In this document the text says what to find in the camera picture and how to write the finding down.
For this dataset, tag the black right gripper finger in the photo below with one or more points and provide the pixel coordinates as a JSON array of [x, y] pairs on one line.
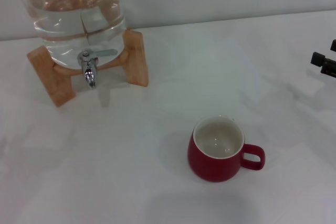
[[318, 59], [334, 45]]

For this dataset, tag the chrome metal faucet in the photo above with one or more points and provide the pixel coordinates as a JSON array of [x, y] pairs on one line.
[[89, 73]]

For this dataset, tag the light wooden dispenser stand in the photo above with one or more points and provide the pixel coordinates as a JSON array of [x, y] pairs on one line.
[[55, 85]]

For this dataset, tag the red ceramic cup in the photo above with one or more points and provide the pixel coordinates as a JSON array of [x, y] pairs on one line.
[[210, 163]]

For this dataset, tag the clear glass water dispenser jar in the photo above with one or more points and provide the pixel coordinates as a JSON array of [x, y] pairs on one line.
[[65, 24]]

